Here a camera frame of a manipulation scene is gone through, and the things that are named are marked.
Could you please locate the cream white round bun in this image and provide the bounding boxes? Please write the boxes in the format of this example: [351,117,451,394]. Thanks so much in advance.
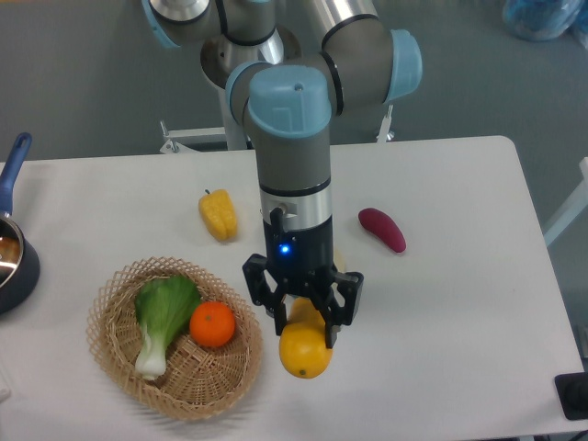
[334,248,346,273]

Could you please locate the purple sweet potato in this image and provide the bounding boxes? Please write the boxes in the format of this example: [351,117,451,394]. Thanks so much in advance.
[357,208,407,254]

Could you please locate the green bok choy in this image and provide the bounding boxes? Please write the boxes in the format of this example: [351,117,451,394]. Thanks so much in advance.
[134,275,201,380]

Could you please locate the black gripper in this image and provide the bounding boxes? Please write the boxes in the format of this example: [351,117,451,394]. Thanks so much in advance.
[243,207,364,349]

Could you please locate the blue plastic bag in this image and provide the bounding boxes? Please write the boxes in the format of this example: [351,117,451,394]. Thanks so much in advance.
[502,0,587,49]

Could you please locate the yellow mango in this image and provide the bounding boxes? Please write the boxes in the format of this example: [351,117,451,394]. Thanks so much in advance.
[278,298,333,379]

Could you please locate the black device at edge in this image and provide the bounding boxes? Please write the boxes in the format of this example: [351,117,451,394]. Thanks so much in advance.
[554,372,588,421]

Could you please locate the woven wicker basket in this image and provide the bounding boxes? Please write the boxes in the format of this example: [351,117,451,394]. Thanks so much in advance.
[86,257,263,421]

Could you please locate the white frame at right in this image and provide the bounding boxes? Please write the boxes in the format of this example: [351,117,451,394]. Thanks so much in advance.
[543,157,587,246]

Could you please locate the yellow bell pepper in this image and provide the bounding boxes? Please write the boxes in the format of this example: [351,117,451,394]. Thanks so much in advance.
[198,189,238,242]

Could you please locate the blue saucepan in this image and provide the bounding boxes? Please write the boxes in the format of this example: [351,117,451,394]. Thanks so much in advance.
[1,132,40,314]

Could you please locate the orange fruit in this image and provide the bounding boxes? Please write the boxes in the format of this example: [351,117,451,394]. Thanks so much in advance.
[189,301,236,348]

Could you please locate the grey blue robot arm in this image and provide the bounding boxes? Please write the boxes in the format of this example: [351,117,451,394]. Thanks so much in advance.
[143,1,423,347]

